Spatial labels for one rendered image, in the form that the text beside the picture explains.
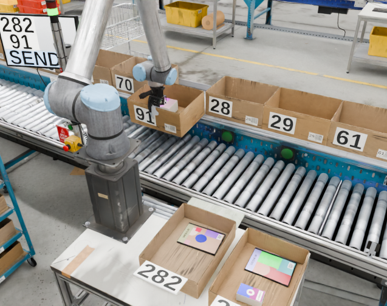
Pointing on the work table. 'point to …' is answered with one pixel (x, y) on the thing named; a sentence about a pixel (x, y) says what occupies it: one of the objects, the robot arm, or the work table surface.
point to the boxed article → (250, 295)
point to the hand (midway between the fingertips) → (153, 116)
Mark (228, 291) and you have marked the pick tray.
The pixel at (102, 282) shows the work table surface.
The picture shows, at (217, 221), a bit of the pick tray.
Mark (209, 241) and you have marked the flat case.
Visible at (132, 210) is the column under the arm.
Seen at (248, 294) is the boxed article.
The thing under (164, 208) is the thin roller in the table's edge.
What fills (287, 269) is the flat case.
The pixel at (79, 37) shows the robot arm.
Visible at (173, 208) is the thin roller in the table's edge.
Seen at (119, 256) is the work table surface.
